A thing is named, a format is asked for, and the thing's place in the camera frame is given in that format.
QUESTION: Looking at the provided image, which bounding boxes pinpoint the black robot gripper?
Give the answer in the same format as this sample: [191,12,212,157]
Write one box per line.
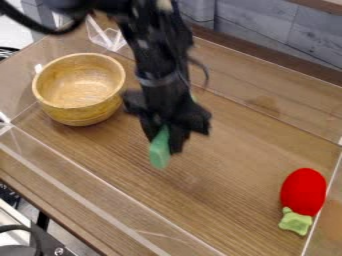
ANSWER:
[121,74,211,154]

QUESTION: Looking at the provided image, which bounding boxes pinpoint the green rectangular stick block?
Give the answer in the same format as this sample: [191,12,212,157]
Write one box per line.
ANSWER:
[148,126,171,169]

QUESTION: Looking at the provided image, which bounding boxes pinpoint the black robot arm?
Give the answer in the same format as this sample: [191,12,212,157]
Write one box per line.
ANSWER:
[0,0,211,154]

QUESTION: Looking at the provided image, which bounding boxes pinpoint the light brown wooden bowl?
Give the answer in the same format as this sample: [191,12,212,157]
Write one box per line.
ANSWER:
[32,53,125,127]

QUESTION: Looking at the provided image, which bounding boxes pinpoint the red plush strawberry toy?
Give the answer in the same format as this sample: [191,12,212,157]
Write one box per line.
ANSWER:
[278,168,327,236]

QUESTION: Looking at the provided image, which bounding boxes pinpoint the clear acrylic tray enclosure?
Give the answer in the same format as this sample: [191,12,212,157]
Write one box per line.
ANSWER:
[0,12,342,256]

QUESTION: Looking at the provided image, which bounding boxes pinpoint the black metal table bracket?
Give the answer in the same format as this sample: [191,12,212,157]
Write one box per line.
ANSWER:
[29,224,77,256]

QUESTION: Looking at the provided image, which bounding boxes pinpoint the grey metal post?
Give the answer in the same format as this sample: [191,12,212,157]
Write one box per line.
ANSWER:
[20,0,59,42]

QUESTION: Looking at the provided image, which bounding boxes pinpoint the black cable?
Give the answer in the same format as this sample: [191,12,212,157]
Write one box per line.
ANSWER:
[0,225,45,256]

